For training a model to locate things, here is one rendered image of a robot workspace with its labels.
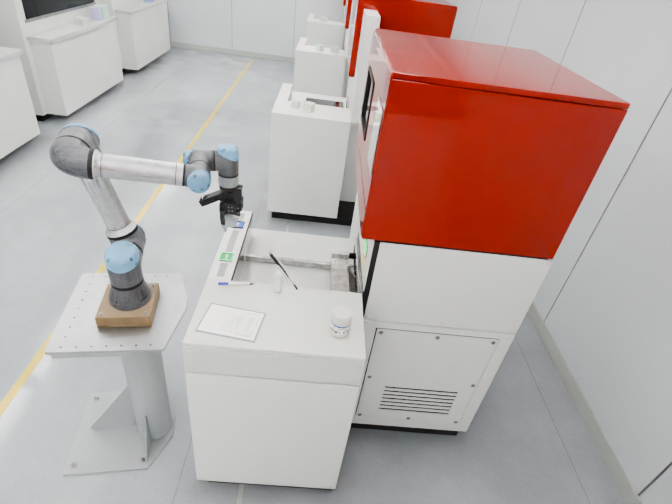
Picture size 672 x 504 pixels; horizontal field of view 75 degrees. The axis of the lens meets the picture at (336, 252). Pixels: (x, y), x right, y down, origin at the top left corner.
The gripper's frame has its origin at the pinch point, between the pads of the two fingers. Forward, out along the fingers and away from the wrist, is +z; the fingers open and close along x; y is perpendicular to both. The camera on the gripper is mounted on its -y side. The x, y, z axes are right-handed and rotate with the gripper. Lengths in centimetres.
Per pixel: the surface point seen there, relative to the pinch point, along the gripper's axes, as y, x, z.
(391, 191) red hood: 61, -15, -32
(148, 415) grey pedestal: -31, -29, 89
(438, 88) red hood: 68, -15, -68
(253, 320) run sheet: 17.9, -36.6, 13.8
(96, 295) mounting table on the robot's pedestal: -49, -16, 29
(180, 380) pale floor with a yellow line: -28, 8, 111
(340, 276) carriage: 51, 5, 23
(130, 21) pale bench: -259, 573, 35
